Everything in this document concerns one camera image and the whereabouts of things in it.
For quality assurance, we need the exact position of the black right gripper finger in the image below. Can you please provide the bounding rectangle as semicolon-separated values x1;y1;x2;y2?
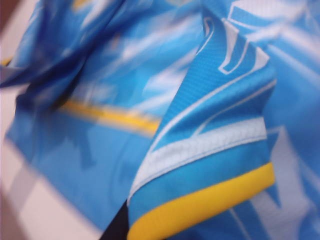
102;201;131;240

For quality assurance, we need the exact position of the blue white patterned soccer jersey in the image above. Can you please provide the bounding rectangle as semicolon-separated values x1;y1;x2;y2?
0;0;320;240

